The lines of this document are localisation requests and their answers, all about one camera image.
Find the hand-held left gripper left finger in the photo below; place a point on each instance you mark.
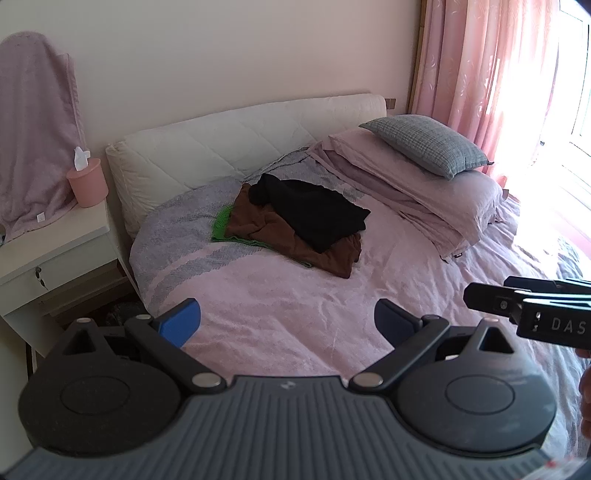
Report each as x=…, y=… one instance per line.
x=180, y=323

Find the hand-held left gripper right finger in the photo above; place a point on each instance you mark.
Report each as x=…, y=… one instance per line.
x=392, y=321

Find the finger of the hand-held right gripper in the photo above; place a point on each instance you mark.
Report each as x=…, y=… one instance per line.
x=545, y=285
x=489, y=300

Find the black sweater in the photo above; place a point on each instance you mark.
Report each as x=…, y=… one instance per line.
x=314, y=207

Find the person's right hand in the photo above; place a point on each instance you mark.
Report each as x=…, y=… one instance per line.
x=586, y=401

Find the bed with pink cover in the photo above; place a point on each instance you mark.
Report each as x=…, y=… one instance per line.
x=300, y=295

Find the pink pillow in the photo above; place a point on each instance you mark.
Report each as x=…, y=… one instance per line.
x=461, y=198

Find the green garment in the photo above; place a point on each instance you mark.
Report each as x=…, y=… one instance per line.
x=221, y=226

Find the brown garment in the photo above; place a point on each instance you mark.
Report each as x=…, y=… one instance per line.
x=277, y=235

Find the folded pink quilt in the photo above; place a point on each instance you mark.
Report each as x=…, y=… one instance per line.
x=369, y=180

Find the drawer key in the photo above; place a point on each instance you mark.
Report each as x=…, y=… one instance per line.
x=40, y=277

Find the white nightstand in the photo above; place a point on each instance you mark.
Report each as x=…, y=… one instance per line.
x=55, y=235

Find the pink tissue holder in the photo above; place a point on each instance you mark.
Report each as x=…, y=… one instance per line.
x=87, y=184

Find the grey pillow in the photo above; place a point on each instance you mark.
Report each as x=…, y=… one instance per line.
x=420, y=141

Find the white quilted headboard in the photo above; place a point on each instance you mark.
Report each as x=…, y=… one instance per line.
x=207, y=143

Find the white tissue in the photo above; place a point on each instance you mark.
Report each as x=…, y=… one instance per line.
x=81, y=159

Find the window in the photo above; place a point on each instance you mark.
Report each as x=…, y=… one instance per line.
x=577, y=92

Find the pink curtain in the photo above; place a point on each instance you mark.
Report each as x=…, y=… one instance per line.
x=471, y=69

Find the pink towel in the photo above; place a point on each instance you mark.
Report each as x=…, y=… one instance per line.
x=32, y=138

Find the wooden window trim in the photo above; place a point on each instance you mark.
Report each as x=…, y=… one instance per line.
x=418, y=55

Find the brown wall fitting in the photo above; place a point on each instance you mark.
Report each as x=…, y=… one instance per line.
x=391, y=104

